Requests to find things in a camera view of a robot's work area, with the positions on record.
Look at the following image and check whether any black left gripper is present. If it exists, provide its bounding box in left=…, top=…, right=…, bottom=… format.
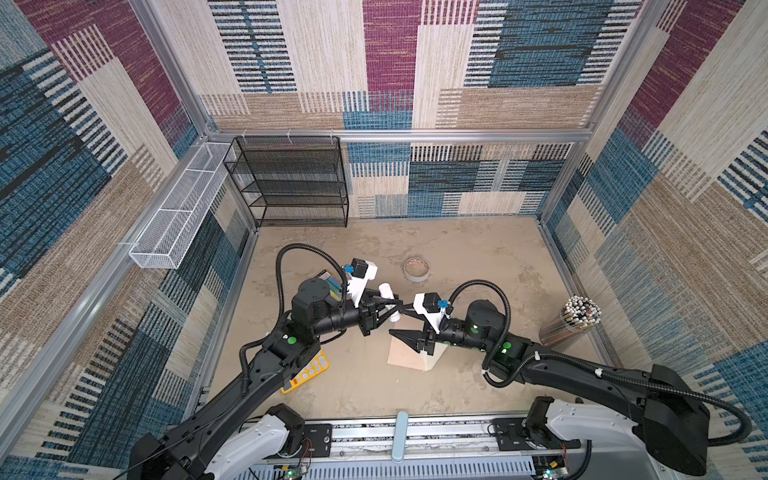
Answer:
left=308, top=289, right=399, bottom=340

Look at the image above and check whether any pink envelope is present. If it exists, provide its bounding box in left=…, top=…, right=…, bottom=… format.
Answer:
left=387, top=338, right=449, bottom=371

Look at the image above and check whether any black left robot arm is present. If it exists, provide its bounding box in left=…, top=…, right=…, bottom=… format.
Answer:
left=121, top=243, right=416, bottom=479

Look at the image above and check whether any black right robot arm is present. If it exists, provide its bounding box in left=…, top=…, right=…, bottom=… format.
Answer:
left=384, top=279, right=753, bottom=476

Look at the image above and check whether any white tape roll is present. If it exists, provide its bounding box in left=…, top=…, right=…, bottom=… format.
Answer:
left=403, top=255, right=430, bottom=283

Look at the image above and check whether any colourful marker pack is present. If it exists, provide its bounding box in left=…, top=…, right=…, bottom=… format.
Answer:
left=317, top=270, right=342, bottom=301

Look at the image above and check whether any yellow calculator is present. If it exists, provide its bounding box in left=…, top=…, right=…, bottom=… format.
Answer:
left=280, top=350, right=329, bottom=394

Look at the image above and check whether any black mesh shelf rack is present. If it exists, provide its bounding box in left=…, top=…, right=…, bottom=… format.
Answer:
left=224, top=136, right=349, bottom=228

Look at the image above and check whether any pencil holder with pencils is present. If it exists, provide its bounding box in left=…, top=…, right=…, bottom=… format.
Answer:
left=539, top=295, right=602, bottom=350

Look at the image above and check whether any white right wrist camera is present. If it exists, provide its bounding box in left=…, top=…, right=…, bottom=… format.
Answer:
left=413, top=292, right=450, bottom=333

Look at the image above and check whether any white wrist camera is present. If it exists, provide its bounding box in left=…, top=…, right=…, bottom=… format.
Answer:
left=413, top=292, right=450, bottom=333
left=343, top=258, right=378, bottom=308

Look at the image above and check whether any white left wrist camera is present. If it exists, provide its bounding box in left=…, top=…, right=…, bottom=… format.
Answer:
left=343, top=258, right=378, bottom=308

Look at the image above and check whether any light blue handle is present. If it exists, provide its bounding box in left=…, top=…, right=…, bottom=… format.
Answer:
left=391, top=411, right=409, bottom=463

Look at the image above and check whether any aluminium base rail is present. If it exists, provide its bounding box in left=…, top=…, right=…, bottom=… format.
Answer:
left=149, top=413, right=667, bottom=480

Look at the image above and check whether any white wire basket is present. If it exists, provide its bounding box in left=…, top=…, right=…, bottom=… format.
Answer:
left=129, top=142, right=229, bottom=270

